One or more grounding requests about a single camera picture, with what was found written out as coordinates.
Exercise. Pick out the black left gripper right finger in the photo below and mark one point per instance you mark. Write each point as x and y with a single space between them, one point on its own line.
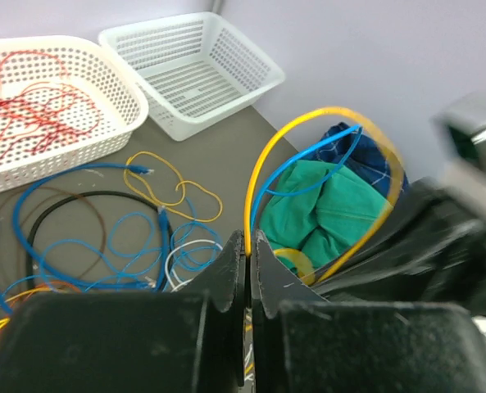
289 322

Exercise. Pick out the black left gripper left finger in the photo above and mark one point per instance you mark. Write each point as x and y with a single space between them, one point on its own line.
220 349

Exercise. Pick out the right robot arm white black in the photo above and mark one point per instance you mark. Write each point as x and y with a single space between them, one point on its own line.
431 249

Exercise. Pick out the green shirt orange logo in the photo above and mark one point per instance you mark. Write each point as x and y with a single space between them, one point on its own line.
324 222

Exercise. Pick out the blue plaid cloth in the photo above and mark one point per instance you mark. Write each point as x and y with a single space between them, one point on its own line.
366 161

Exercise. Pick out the white rectangular mesh basket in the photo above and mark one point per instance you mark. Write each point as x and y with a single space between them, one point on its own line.
195 69

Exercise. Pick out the white oval perforated basket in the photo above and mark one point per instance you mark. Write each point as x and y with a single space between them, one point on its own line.
63 102

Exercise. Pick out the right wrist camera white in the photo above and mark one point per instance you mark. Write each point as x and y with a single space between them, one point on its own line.
463 123

